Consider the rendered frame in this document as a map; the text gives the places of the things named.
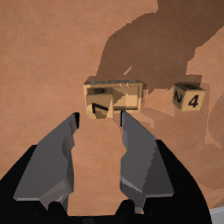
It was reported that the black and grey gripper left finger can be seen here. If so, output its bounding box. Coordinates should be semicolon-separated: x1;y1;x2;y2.
0;112;80;224

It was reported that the tan cube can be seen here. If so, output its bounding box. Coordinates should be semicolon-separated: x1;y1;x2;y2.
172;84;206;111
86;87;114;119

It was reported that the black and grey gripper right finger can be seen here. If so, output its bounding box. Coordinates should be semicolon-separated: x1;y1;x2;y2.
120;110;212;224

